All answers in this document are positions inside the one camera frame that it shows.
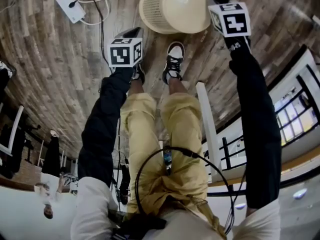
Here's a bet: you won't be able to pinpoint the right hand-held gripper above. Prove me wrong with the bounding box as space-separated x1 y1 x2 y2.
206 0 252 39

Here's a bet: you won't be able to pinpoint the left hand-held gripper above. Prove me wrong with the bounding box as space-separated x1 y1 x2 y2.
107 26 145 68

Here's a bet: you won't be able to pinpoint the cream plastic waste basket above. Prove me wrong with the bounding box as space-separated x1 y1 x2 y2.
138 0 212 35

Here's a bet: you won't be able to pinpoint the person's right forearm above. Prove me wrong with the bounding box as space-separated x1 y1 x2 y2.
223 35 283 210

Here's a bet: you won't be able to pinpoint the person's left forearm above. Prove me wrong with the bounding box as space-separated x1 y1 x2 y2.
77 65 136 187

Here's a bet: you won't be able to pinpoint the person's left shoe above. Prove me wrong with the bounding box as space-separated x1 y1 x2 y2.
129 62 146 85

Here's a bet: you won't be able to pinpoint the person's shoe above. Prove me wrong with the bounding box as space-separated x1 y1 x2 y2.
161 41 186 85
129 62 146 85

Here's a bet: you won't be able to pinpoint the person's right shoe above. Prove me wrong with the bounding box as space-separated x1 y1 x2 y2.
161 41 186 85

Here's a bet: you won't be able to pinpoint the person's khaki trousers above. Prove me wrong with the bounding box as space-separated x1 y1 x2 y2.
119 82 226 240

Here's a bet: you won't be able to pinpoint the white table leg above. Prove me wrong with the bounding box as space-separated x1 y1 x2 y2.
195 81 223 180

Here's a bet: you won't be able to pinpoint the black railing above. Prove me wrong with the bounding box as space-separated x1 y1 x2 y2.
202 43 320 200

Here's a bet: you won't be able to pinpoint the person's white shirt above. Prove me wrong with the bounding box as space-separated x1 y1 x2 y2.
70 176 282 240

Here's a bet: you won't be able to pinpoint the white power strip with cable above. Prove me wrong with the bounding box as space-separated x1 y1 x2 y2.
0 0 113 26

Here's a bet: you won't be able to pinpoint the black plug cable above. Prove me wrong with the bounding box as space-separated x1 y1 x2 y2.
68 0 112 71

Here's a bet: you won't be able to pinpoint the window with black frame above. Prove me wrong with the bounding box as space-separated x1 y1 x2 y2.
273 63 320 147

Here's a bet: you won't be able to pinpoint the black looped cable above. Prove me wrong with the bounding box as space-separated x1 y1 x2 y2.
134 145 237 235

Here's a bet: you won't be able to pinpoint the white chair frame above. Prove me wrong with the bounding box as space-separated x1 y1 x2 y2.
0 105 25 157

